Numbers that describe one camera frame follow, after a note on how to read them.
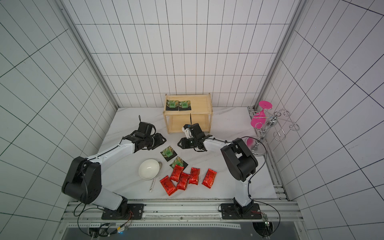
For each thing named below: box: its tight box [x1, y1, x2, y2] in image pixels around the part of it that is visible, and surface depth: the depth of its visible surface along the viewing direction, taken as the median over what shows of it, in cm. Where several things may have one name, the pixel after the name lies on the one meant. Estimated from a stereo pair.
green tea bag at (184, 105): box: [178, 100, 192, 111], surface depth 94 cm
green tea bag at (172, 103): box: [166, 99, 179, 108], surface depth 95 cm
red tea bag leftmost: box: [159, 175, 178, 197], surface depth 82 cm
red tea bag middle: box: [176, 172, 191, 191], surface depth 82 cm
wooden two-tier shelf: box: [163, 93, 213, 134], surface depth 97 cm
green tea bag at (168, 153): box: [160, 145, 178, 162], surface depth 96 cm
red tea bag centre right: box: [188, 167, 200, 185], surface depth 83 cm
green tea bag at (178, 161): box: [169, 156, 189, 170], surface depth 92 cm
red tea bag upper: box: [170, 164, 184, 182], surface depth 85 cm
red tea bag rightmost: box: [202, 168, 217, 189], surface depth 83 cm
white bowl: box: [138, 159, 160, 180], surface depth 86 cm
